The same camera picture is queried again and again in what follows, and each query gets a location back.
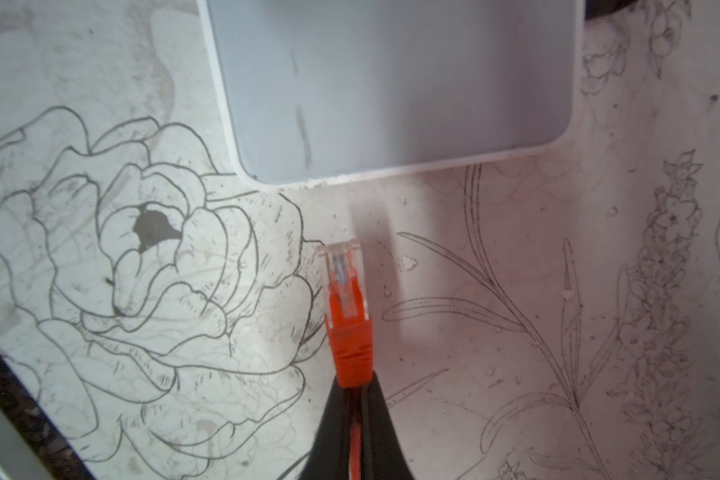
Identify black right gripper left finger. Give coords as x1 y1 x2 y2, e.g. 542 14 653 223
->
299 380 355 480

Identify white network switch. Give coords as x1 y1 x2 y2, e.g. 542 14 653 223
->
198 1 585 190

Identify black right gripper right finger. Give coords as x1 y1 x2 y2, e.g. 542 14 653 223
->
360 373 414 480

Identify red ethernet cable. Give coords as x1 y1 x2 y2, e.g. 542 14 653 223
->
317 238 376 480

